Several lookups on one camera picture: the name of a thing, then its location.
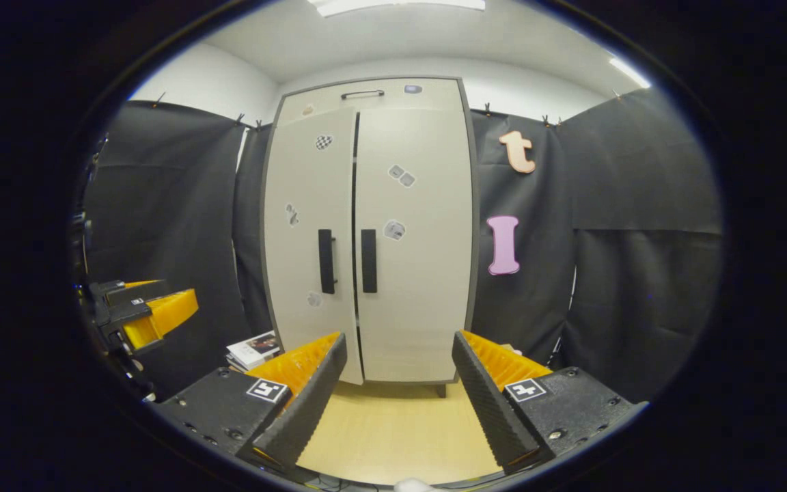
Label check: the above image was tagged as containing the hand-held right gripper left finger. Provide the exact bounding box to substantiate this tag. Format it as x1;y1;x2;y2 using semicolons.
154;333;348;472

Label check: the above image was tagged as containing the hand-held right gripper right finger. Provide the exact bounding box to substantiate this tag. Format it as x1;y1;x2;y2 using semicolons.
452;330;648;474

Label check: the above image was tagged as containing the grey cabinet door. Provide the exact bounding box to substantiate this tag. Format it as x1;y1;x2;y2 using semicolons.
355;108;474;383
264;109;365;385

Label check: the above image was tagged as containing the grey shoe cabinet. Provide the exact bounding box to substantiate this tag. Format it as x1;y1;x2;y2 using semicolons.
259;77;481;398

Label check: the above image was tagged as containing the stack of books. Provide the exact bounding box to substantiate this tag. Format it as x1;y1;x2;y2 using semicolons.
226;331;284;373

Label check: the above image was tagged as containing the black backdrop cloth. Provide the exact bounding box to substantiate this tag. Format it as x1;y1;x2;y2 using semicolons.
83;87;723;404

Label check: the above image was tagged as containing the wide ceiling light panel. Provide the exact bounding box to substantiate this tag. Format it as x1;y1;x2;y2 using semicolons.
308;0;486;18

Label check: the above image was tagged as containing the black left door handle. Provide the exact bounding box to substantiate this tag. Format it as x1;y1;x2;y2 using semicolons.
318;229;337;295

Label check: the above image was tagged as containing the black door handle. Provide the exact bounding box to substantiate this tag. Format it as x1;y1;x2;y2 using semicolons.
361;229;378;294
318;229;337;295

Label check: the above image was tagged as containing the black right door handle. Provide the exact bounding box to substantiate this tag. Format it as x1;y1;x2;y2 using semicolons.
361;229;378;294

